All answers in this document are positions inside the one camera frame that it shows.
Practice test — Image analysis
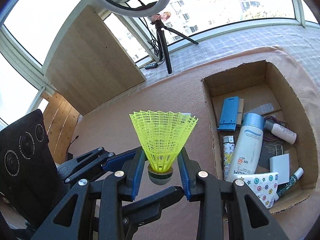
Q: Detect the wooden plank cabinet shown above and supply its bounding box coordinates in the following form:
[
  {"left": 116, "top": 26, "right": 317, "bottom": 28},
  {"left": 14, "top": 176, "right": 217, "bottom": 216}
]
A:
[{"left": 42, "top": 91, "right": 80, "bottom": 163}]

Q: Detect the white charger plug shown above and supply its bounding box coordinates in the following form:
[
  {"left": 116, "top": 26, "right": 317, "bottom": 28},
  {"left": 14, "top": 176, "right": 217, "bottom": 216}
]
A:
[{"left": 269, "top": 153, "right": 290, "bottom": 185}]

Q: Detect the green lip balm tube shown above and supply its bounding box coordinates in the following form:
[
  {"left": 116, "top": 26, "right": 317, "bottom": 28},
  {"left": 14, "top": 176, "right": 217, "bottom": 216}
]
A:
[{"left": 276, "top": 167, "right": 304, "bottom": 197}]

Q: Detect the dark card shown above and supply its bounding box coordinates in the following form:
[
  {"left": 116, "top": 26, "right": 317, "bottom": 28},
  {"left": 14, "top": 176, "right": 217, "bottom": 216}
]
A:
[{"left": 257, "top": 137, "right": 286, "bottom": 169}]

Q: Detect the grey checked cloth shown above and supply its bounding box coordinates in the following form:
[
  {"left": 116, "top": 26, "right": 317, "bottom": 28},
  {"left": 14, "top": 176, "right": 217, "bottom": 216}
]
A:
[{"left": 144, "top": 24, "right": 320, "bottom": 100}]

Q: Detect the yellow plastic shuttlecock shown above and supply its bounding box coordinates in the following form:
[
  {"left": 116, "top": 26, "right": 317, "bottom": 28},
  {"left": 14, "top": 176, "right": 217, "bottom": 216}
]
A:
[{"left": 129, "top": 109, "right": 199, "bottom": 186}]

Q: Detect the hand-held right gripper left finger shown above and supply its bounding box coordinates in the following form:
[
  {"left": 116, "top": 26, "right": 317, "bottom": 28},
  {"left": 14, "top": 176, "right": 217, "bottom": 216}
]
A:
[{"left": 30, "top": 147, "right": 147, "bottom": 240}]

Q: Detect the black ring light cable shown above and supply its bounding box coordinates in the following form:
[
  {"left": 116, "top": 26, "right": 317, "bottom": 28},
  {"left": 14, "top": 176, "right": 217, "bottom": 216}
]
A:
[{"left": 146, "top": 17, "right": 162, "bottom": 65}]

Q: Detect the patterned white lighter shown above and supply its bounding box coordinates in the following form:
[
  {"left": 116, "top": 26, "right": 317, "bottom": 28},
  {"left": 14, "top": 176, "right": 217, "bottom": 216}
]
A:
[{"left": 222, "top": 135, "right": 236, "bottom": 175}]

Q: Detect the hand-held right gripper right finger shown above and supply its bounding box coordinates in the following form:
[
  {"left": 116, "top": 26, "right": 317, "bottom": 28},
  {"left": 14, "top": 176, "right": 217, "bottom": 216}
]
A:
[{"left": 177, "top": 147, "right": 283, "bottom": 240}]

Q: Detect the brown hair tie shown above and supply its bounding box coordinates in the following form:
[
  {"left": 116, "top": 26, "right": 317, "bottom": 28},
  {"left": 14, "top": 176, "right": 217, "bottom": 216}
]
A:
[{"left": 262, "top": 115, "right": 278, "bottom": 142}]

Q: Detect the patterned white tissue pack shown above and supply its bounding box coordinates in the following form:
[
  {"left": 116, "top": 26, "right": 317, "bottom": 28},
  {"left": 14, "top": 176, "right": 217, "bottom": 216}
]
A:
[{"left": 232, "top": 171, "right": 280, "bottom": 210}]

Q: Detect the white sunscreen bottle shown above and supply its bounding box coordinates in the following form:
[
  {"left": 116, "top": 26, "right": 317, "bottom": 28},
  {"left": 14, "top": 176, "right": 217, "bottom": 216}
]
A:
[{"left": 225, "top": 112, "right": 265, "bottom": 182}]

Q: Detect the cardboard box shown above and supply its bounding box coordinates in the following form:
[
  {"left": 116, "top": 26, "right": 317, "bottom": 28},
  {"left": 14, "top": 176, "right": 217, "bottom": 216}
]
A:
[{"left": 201, "top": 60, "right": 317, "bottom": 215}]

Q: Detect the thin black cable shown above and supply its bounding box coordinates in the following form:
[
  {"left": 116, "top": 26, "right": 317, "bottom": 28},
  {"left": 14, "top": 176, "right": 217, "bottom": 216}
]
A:
[{"left": 66, "top": 135, "right": 80, "bottom": 155}]

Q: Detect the wooden clothespin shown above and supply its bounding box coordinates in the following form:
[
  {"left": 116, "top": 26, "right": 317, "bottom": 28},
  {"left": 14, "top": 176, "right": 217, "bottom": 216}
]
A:
[{"left": 237, "top": 98, "right": 245, "bottom": 127}]

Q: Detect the small beige bottle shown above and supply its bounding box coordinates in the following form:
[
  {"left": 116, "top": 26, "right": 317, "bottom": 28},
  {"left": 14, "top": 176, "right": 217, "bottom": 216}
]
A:
[{"left": 264, "top": 120, "right": 297, "bottom": 145}]

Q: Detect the light wooden board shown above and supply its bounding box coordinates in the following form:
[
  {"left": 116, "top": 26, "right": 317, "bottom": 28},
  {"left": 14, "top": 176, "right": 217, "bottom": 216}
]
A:
[{"left": 44, "top": 4, "right": 147, "bottom": 115}]

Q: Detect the blue phone stand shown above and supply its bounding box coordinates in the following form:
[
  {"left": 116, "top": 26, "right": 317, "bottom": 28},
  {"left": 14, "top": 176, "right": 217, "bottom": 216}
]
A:
[{"left": 217, "top": 96, "right": 240, "bottom": 131}]

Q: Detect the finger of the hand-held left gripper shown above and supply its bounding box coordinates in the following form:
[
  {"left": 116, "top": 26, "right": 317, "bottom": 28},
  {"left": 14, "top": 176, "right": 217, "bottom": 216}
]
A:
[
  {"left": 57, "top": 147, "right": 139, "bottom": 187},
  {"left": 120, "top": 185, "right": 186, "bottom": 240}
]

